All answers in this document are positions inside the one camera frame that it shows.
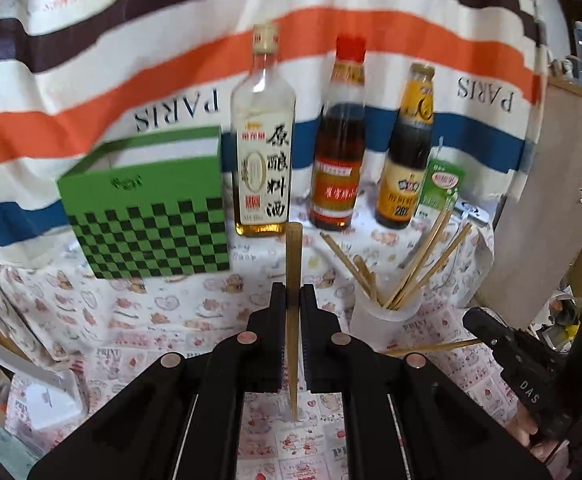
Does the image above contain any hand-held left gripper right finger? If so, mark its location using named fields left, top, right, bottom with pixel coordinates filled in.
left=298, top=282, right=554, bottom=480

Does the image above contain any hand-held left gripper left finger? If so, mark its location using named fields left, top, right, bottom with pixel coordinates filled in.
left=28, top=282, right=288, bottom=480

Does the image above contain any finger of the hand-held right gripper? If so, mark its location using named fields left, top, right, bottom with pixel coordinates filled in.
left=462, top=306, right=516, bottom=377

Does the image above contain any wooden chopstick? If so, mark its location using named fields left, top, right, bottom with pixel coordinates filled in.
left=384, top=338, right=484, bottom=359
left=285, top=222, right=304, bottom=422

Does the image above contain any translucent plastic cup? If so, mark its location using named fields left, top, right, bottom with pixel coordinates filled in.
left=349, top=282, right=424, bottom=351

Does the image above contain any bunch of wooden chopsticks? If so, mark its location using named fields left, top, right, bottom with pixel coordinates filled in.
left=319, top=208, right=474, bottom=311

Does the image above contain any person's right hand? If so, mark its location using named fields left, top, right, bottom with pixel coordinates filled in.
left=508, top=402, right=576, bottom=469

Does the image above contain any pink patterned tablecloth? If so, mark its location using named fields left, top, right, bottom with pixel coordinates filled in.
left=1, top=305, right=528, bottom=480

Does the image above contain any bear printed white cloth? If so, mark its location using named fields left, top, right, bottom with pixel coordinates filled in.
left=0, top=195, right=496, bottom=361

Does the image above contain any green milk drink carton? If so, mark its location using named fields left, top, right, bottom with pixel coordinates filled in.
left=415, top=158, right=467, bottom=221

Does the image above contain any brown wooden board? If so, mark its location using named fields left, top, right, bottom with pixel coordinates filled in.
left=476, top=74, right=582, bottom=334

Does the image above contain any green checkered box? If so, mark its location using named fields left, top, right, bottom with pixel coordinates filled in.
left=56, top=125, right=233, bottom=280

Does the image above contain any cooking wine glass bottle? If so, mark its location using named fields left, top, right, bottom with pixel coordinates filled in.
left=230, top=22, right=297, bottom=239

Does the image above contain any red cap sesame oil bottle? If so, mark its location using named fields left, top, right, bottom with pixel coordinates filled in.
left=309, top=34, right=368, bottom=232

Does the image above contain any yellow label oyster sauce bottle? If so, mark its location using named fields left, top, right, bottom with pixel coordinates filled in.
left=373, top=62, right=437, bottom=230

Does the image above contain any white desk lamp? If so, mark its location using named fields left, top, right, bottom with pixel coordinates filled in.
left=0, top=320, right=90, bottom=434

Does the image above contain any clear plastic container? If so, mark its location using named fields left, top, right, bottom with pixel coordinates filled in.
left=0, top=427, right=48, bottom=480

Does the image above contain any striped cloth backdrop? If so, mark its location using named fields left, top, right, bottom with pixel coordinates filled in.
left=0, top=0, right=548, bottom=267

